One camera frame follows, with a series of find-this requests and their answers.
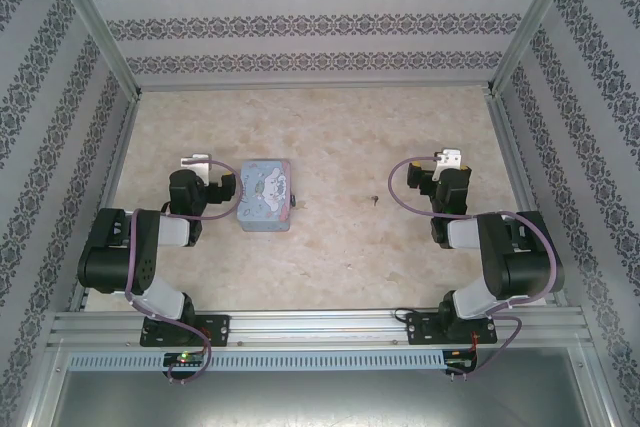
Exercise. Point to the light blue cartoon tin box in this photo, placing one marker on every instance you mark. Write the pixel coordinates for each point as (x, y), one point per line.
(265, 194)

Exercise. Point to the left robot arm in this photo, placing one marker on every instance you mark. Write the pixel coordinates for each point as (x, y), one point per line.
(115, 247)

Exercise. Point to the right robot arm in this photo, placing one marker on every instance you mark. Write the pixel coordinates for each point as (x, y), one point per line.
(525, 262)

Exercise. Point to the grey metal panel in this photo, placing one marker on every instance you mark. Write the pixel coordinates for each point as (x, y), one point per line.
(320, 402)

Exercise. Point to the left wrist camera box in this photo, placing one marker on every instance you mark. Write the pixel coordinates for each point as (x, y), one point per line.
(196, 161)

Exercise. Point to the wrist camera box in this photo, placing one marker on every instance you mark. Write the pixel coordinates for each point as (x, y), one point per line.
(448, 159)
(196, 161)

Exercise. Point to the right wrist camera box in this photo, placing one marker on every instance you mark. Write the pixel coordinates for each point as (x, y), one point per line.
(448, 159)

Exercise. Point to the left aluminium side rail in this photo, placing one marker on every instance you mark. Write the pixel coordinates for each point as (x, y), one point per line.
(120, 157)

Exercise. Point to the aluminium side rail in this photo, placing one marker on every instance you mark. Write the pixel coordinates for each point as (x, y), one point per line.
(120, 157)
(515, 147)

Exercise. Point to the right aluminium side rail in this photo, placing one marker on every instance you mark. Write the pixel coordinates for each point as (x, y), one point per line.
(515, 147)

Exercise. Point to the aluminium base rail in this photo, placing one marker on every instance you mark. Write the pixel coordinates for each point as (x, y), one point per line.
(320, 329)

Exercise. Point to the left aluminium frame post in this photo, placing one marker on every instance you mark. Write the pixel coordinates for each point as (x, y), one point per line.
(95, 22)

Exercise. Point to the aluminium frame post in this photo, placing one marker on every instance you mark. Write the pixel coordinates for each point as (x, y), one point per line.
(537, 17)
(95, 22)

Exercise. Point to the right aluminium frame post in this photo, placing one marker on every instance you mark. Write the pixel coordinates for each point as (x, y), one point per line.
(537, 17)

